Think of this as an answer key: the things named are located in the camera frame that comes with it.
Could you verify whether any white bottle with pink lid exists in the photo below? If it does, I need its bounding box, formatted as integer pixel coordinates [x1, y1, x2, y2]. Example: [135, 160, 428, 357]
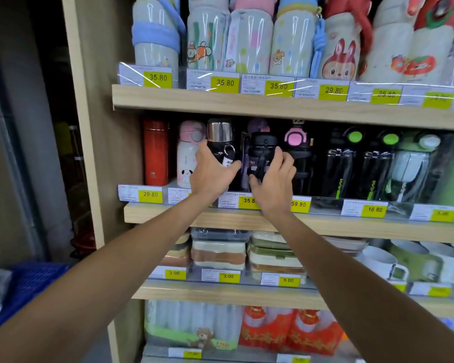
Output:
[176, 121, 207, 189]

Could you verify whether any glass pack with bear label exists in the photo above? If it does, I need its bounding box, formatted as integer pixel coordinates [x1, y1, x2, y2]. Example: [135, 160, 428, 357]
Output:
[144, 300, 244, 352]

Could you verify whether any white mug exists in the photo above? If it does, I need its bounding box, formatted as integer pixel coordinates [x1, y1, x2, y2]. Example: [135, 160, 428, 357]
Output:
[420, 242, 454, 286]
[355, 246, 410, 282]

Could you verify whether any person's left hand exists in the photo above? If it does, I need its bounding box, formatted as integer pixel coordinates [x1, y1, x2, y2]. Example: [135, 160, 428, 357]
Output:
[189, 139, 243, 203]

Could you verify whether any person's right forearm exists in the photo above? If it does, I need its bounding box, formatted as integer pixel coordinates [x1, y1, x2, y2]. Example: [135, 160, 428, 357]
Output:
[262, 208, 454, 363]

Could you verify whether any white bottle with tomato print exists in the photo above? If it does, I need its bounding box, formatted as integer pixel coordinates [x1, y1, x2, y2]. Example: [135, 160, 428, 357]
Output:
[399, 0, 454, 86]

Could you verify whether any kids bottle with fish print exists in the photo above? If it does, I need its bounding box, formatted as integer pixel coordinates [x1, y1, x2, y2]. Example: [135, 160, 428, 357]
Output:
[186, 0, 231, 72]

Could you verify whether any blue plastic crate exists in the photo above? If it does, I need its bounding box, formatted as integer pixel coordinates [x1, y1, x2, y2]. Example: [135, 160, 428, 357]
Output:
[0, 262, 70, 339]

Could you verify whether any black bottle with silver lid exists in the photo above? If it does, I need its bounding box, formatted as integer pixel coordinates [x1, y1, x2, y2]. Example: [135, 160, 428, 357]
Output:
[206, 118, 237, 167]

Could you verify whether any white bottle with red strap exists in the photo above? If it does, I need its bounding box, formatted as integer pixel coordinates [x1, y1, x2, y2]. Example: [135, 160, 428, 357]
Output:
[359, 0, 426, 83]

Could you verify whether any wooden shelf unit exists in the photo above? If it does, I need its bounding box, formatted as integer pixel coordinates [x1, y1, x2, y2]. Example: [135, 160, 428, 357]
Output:
[61, 0, 454, 363]

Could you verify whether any kids bottle with blue strap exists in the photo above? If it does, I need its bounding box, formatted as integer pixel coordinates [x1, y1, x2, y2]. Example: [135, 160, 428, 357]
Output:
[132, 0, 187, 72]

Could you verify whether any black bottle with green button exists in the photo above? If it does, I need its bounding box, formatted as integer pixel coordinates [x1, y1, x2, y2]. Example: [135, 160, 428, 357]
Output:
[322, 126, 365, 199]
[357, 129, 402, 201]

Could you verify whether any red plastic stool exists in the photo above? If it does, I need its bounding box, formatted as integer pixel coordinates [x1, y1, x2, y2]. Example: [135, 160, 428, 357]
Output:
[70, 230, 97, 259]

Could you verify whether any red thermos bottle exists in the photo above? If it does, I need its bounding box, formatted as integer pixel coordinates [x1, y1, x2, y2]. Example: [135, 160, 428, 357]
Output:
[143, 118, 169, 187]

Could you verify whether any kids bottle with bear print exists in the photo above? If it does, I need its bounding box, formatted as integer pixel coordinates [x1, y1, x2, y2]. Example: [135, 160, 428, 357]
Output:
[269, 0, 326, 79]

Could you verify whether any red patterned cup pack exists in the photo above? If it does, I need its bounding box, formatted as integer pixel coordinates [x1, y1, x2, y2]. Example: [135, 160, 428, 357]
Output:
[238, 306, 297, 352]
[286, 309, 345, 356]

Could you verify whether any clear rail with price labels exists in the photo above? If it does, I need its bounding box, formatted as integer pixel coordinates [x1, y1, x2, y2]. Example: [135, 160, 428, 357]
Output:
[143, 344, 364, 363]
[117, 184, 454, 224]
[117, 63, 454, 111]
[148, 265, 454, 298]

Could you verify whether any kids bottle with pink cap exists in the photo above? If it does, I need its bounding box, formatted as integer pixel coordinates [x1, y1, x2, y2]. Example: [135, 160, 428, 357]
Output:
[224, 0, 277, 75]

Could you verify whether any brown and white food container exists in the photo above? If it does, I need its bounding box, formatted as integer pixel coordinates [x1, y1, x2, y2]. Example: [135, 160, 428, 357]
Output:
[190, 227, 251, 271]

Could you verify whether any person's left forearm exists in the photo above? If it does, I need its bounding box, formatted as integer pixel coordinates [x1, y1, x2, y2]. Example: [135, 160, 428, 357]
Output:
[0, 193, 220, 363]

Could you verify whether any kids bottle with rabbit print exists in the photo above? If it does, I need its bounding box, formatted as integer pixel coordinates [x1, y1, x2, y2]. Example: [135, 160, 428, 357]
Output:
[318, 0, 373, 81]

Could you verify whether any green mug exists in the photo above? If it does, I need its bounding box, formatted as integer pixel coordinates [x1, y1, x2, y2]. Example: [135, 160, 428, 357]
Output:
[388, 240, 443, 284]

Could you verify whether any green and white food container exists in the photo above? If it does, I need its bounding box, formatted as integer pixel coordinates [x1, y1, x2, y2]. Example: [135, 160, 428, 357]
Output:
[248, 231, 307, 278]

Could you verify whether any person's right hand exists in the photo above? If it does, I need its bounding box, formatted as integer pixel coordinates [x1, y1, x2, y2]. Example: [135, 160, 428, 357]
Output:
[248, 146, 297, 220]

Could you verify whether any black bottle with pink lid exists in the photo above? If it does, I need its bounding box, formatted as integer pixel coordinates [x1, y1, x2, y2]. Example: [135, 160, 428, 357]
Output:
[284, 125, 315, 196]

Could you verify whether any clear bottle with white button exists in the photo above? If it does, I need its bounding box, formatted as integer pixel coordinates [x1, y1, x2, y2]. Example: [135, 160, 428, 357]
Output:
[386, 132, 443, 204]

